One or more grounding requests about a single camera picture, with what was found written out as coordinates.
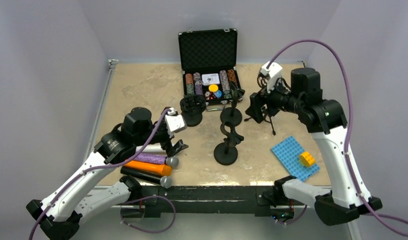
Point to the black shock-mount microphone stand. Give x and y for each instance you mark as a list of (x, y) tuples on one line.
[(192, 107)]

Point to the white microphone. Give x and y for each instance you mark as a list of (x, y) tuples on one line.
[(151, 149)]

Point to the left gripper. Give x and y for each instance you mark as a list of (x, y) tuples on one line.
[(171, 149)]

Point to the orange microphone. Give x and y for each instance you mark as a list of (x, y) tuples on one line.
[(159, 169)]

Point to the black clip microphone stand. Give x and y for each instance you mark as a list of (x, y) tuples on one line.
[(232, 114)]

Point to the black silver-mesh microphone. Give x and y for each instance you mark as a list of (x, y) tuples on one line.
[(164, 181)]

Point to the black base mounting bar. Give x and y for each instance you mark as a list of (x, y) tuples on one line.
[(255, 200)]

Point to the yellow building brick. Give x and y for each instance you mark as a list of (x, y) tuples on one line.
[(306, 159)]

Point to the black tripod stand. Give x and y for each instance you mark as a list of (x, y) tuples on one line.
[(266, 117)]

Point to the black poker chip case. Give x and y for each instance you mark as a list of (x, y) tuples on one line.
[(207, 52)]

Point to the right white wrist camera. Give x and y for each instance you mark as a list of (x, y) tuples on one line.
[(269, 73)]

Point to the blue building baseplate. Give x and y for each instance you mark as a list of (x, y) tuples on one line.
[(287, 152)]

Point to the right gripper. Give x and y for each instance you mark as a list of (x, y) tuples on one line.
[(278, 86)]

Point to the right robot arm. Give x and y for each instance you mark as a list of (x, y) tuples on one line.
[(348, 198)]

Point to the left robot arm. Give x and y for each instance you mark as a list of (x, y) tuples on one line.
[(61, 214)]

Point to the purple glitter microphone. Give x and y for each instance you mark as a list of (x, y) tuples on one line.
[(171, 161)]

